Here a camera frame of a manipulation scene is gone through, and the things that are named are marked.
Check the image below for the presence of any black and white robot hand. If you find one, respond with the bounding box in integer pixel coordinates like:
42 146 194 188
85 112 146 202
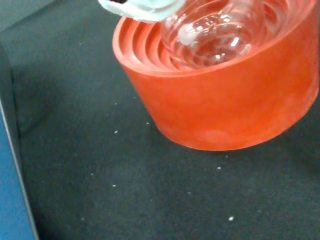
97 0 186 24

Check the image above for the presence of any red flask support ring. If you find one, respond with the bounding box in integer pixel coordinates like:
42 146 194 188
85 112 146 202
111 0 320 152

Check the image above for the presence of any black bench cloth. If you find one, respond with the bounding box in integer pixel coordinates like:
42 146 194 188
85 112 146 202
0 0 320 240

